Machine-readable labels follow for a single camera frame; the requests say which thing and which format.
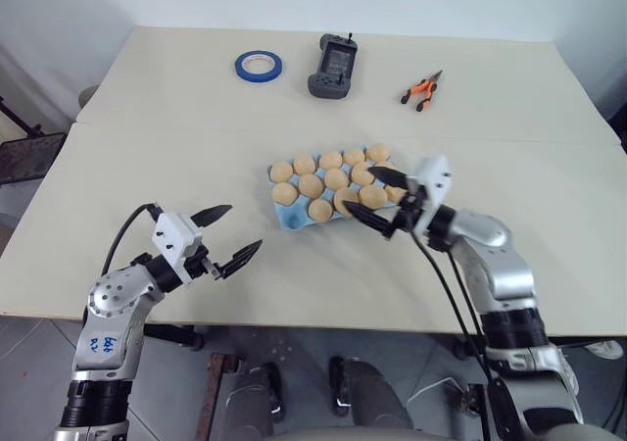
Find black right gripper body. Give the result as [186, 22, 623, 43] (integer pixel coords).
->
[389, 185, 430, 239]

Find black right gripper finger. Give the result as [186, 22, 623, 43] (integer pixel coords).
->
[341, 201, 399, 240]
[366, 166, 410, 190]

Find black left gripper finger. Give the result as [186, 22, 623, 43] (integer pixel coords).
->
[214, 238, 265, 280]
[189, 204, 233, 228]

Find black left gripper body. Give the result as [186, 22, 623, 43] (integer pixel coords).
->
[183, 244, 226, 282]

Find blue egg tray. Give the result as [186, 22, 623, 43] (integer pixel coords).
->
[266, 141, 408, 230]

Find black table leg foot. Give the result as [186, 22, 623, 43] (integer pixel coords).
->
[141, 322, 205, 352]

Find orange black pliers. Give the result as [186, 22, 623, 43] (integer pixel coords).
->
[400, 69, 444, 113]

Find grey handheld remote controller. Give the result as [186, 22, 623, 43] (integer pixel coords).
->
[307, 31, 358, 100]

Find rusty metal bar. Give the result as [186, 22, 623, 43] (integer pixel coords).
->
[205, 352, 246, 441]

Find dark rounded grey shape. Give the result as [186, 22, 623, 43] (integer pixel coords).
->
[327, 355, 413, 430]
[222, 362, 285, 432]

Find blue tape roll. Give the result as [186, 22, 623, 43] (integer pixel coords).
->
[232, 50, 284, 84]

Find black mesh panel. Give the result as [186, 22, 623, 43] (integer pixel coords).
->
[0, 96, 68, 185]

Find white shoe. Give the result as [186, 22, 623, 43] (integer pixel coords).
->
[585, 340, 624, 362]

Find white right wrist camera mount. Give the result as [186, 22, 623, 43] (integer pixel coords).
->
[405, 154, 452, 234]

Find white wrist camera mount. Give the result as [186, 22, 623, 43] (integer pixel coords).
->
[150, 211, 204, 284]
[405, 154, 452, 234]

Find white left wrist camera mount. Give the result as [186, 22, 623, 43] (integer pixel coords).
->
[150, 211, 204, 284]

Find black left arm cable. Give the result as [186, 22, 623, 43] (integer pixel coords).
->
[100, 203, 164, 276]

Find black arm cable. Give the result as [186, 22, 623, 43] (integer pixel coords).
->
[100, 203, 164, 276]
[443, 247, 491, 359]
[407, 224, 496, 383]

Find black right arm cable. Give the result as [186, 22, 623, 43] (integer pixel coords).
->
[443, 247, 491, 359]
[407, 224, 496, 383]

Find white floor cable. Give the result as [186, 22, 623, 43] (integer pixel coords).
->
[406, 375, 466, 409]

